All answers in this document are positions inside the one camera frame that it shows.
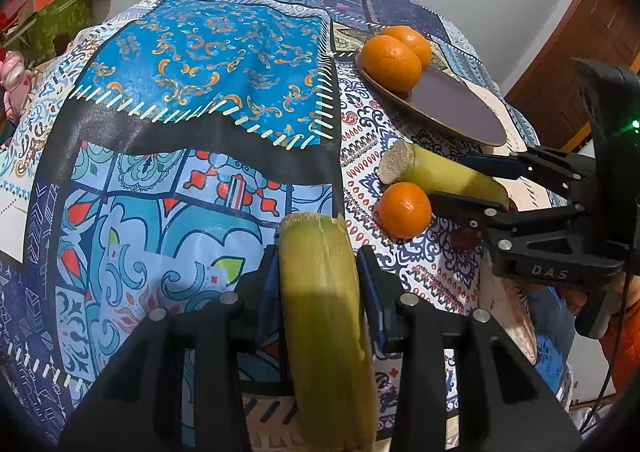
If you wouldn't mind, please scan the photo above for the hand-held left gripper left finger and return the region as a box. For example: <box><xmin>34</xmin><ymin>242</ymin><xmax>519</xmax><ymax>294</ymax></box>
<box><xmin>59</xmin><ymin>244</ymin><xmax>287</xmax><ymax>452</ymax></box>

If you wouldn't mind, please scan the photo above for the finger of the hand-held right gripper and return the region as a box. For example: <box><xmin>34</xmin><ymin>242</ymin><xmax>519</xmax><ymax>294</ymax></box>
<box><xmin>429</xmin><ymin>190</ymin><xmax>609</xmax><ymax>259</ymax></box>
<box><xmin>459</xmin><ymin>145</ymin><xmax>599</xmax><ymax>199</ymax></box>

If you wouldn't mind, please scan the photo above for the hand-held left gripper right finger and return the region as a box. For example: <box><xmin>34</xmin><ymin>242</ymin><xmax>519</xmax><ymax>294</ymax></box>
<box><xmin>356</xmin><ymin>245</ymin><xmax>584</xmax><ymax>452</ymax></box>

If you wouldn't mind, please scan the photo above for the slim green sugarcane piece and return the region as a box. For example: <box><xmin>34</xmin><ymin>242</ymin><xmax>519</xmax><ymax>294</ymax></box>
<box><xmin>377</xmin><ymin>139</ymin><xmax>511</xmax><ymax>210</ymax></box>

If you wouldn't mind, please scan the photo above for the thick green sugarcane piece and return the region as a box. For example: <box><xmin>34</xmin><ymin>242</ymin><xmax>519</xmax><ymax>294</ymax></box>
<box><xmin>277</xmin><ymin>212</ymin><xmax>379</xmax><ymax>451</ymax></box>

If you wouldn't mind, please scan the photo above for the orange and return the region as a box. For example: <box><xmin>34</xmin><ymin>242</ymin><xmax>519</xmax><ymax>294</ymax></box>
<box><xmin>377</xmin><ymin>182</ymin><xmax>433</xmax><ymax>239</ymax></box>
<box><xmin>360</xmin><ymin>35</ymin><xmax>423</xmax><ymax>93</ymax></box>
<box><xmin>384</xmin><ymin>25</ymin><xmax>432</xmax><ymax>68</ymax></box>

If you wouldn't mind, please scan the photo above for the brown round plate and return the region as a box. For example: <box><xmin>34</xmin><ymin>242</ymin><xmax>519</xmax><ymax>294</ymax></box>
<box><xmin>356</xmin><ymin>51</ymin><xmax>508</xmax><ymax>148</ymax></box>

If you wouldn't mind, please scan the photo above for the person's right forearm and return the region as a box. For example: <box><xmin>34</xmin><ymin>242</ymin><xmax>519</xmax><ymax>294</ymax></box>
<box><xmin>599</xmin><ymin>302</ymin><xmax>640</xmax><ymax>398</ymax></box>

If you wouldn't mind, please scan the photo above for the person's right hand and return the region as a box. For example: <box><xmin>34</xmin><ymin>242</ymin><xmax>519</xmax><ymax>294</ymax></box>
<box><xmin>557</xmin><ymin>288</ymin><xmax>590</xmax><ymax>317</ymax></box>

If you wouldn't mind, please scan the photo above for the dark red small fruit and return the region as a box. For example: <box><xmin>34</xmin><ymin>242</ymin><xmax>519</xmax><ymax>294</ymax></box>
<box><xmin>457</xmin><ymin>227</ymin><xmax>482</xmax><ymax>251</ymax></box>

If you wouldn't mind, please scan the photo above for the brown wooden door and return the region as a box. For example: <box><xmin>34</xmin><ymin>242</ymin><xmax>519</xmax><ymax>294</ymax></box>
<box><xmin>505</xmin><ymin>0</ymin><xmax>640</xmax><ymax>153</ymax></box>

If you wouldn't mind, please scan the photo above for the patchwork patterned tablecloth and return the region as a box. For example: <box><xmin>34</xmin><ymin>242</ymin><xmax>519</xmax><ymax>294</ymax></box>
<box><xmin>0</xmin><ymin>0</ymin><xmax>576</xmax><ymax>452</ymax></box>

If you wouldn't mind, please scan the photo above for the pink plush toy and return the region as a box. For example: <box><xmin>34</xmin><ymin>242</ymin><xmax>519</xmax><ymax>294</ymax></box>
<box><xmin>0</xmin><ymin>51</ymin><xmax>34</xmax><ymax>121</ymax></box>

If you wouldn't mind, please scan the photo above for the green storage box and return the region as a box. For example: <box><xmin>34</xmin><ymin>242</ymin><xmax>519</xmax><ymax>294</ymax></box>
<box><xmin>22</xmin><ymin>0</ymin><xmax>96</xmax><ymax>64</ymax></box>

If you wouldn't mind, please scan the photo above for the black cable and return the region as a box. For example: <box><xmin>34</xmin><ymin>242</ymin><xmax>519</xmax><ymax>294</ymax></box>
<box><xmin>579</xmin><ymin>272</ymin><xmax>632</xmax><ymax>438</ymax></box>

